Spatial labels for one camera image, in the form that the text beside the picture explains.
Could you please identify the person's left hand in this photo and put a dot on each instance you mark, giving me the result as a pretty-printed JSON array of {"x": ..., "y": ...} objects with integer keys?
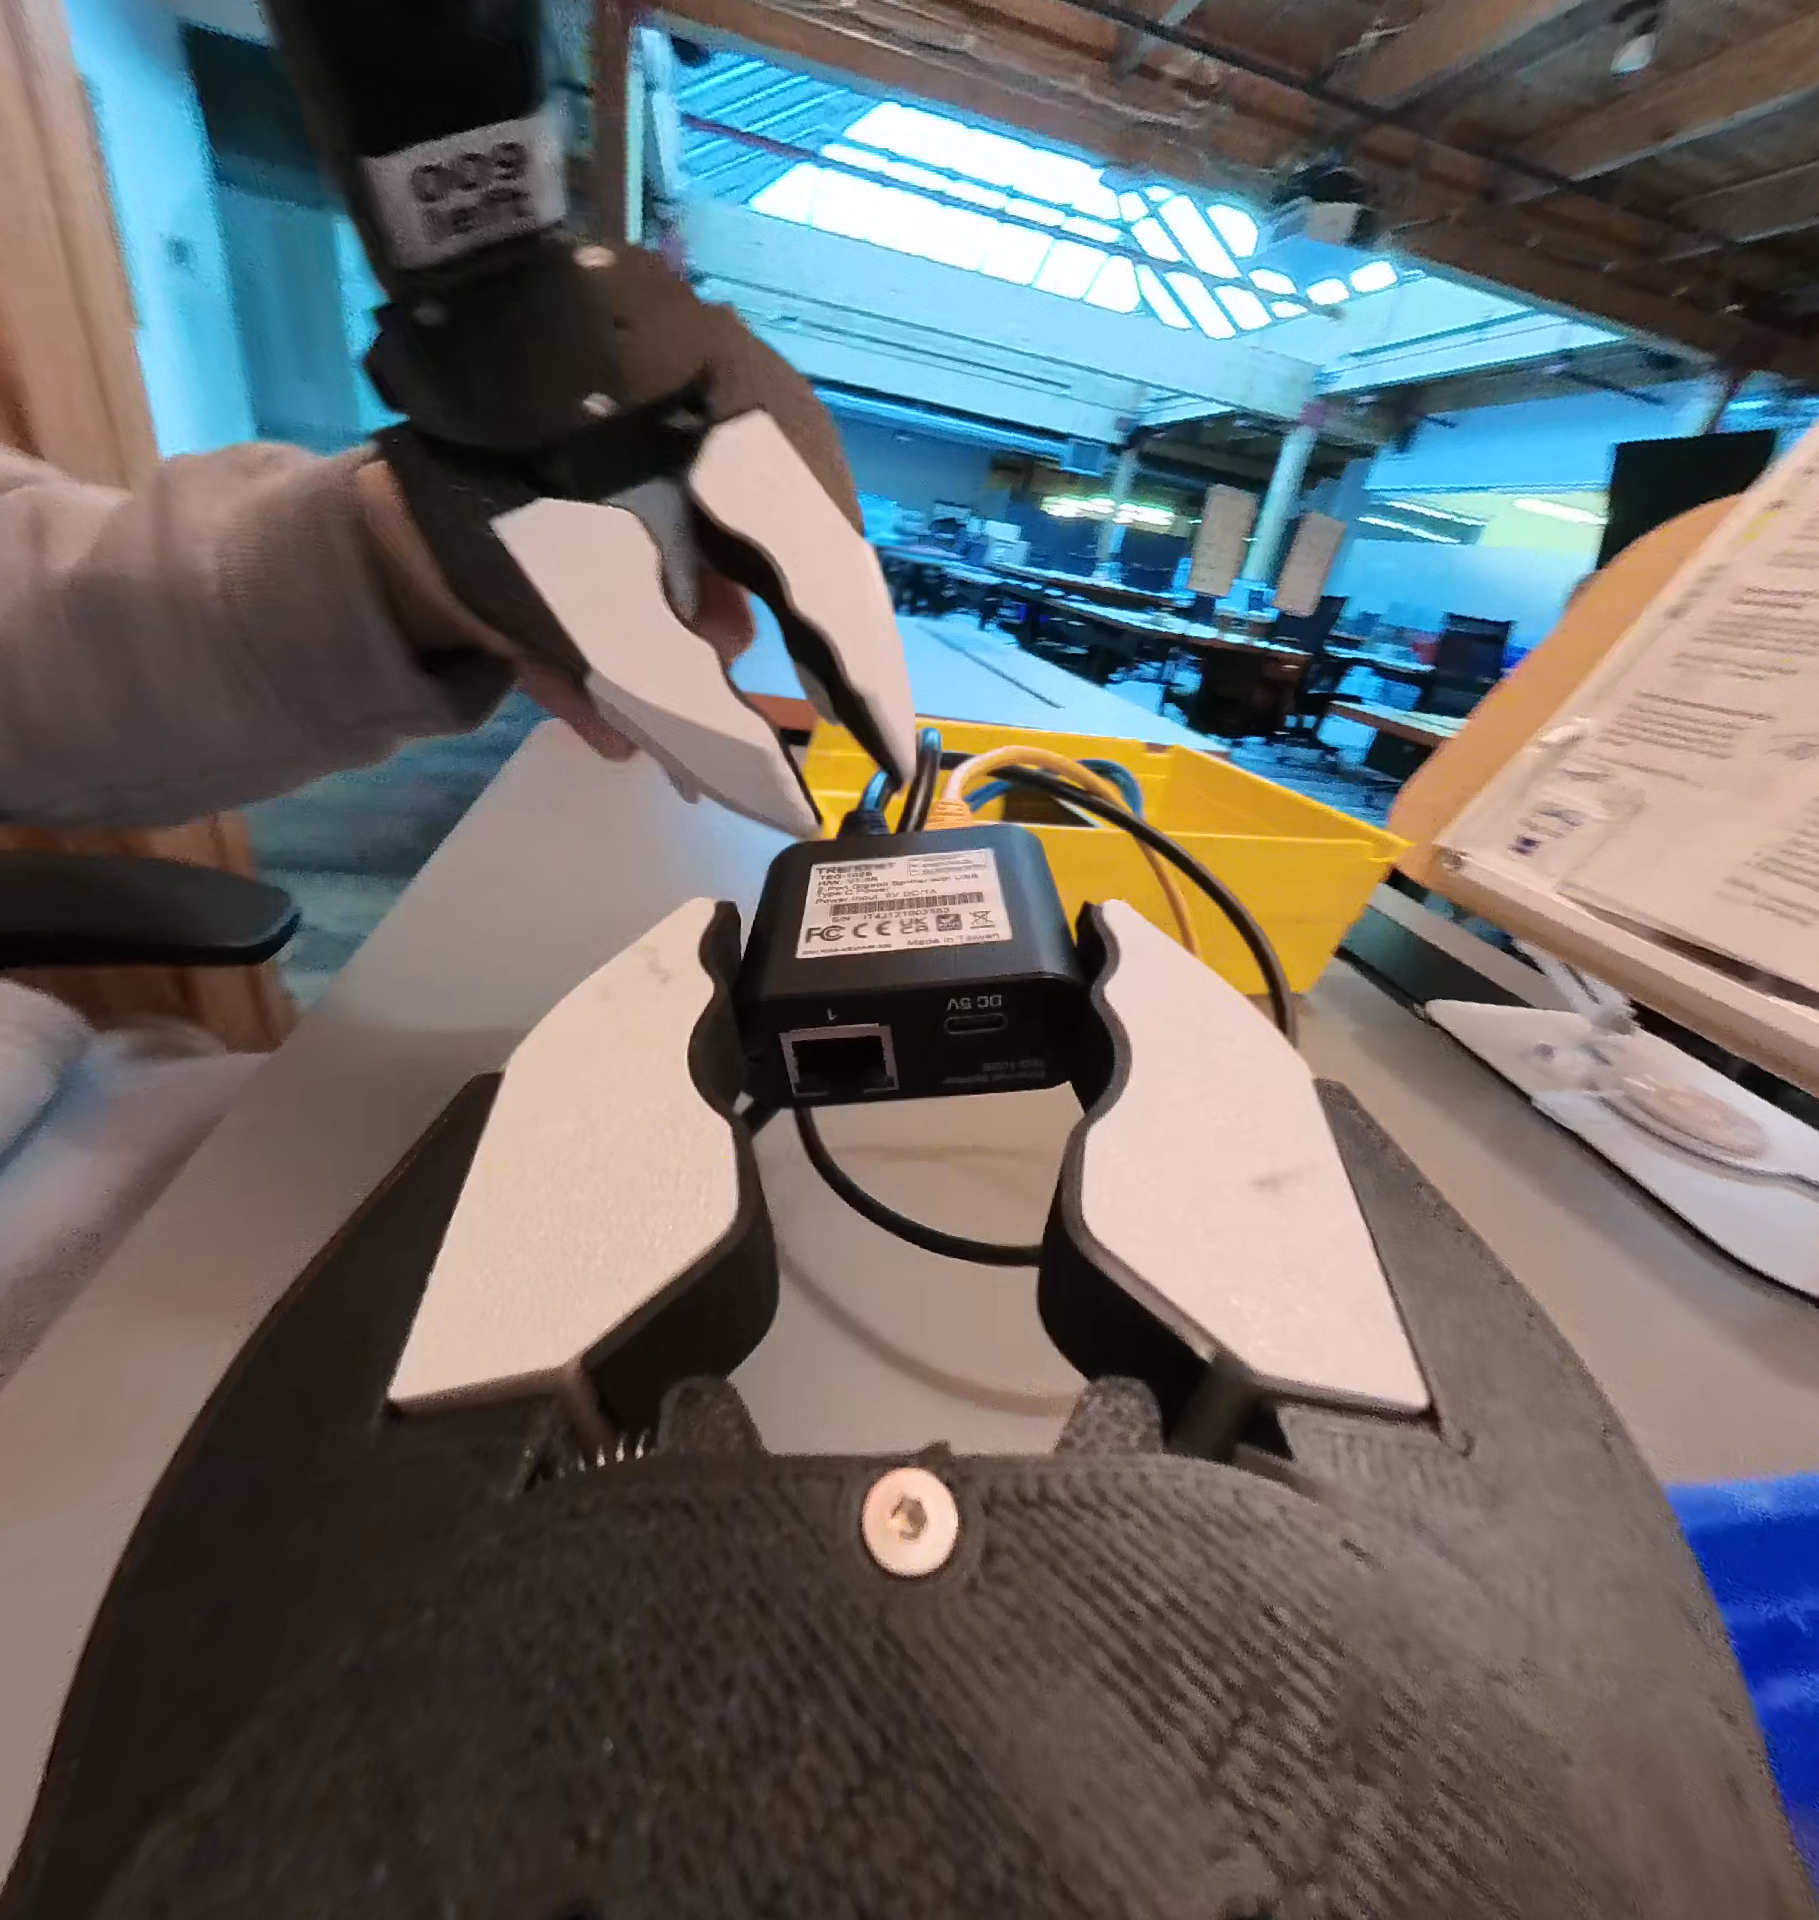
[{"x": 566, "y": 713}]

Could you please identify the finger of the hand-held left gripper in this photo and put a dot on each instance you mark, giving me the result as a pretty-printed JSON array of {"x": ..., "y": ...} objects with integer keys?
[
  {"x": 640, "y": 629},
  {"x": 797, "y": 524}
]

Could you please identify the person's left forearm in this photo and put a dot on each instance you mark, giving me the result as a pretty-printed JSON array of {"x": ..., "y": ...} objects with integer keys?
[{"x": 174, "y": 629}]

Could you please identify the black monitor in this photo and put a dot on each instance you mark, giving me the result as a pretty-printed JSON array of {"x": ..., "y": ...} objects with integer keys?
[{"x": 1690, "y": 504}]

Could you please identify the tan wooden board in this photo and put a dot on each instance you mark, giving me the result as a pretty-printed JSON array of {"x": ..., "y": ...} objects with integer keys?
[{"x": 1600, "y": 646}]

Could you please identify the grey adjacent table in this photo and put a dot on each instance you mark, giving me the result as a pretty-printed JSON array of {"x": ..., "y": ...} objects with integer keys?
[{"x": 984, "y": 676}]

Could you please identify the yellow plastic bin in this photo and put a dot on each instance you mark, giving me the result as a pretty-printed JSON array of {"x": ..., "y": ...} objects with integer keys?
[{"x": 1269, "y": 870}]

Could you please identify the blue plastic bin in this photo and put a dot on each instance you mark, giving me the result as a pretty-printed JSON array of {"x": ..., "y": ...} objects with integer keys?
[{"x": 1795, "y": 1679}]

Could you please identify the clear plastic blister pack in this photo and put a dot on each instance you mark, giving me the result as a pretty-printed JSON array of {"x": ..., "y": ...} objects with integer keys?
[{"x": 1674, "y": 1155}]

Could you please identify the white desk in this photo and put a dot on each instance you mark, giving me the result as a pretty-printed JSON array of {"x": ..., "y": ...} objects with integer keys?
[{"x": 399, "y": 930}]

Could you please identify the instruction sheet on stand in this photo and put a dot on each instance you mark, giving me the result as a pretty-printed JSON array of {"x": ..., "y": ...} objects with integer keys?
[{"x": 1718, "y": 750}]

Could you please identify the black network adapter box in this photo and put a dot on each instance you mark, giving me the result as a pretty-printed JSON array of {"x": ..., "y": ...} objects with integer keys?
[{"x": 909, "y": 937}]

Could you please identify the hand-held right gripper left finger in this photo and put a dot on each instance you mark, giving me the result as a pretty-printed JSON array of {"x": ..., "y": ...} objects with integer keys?
[{"x": 579, "y": 1170}]

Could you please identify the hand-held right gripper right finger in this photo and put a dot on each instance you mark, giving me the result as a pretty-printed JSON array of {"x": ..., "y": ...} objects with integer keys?
[{"x": 1224, "y": 1185}]

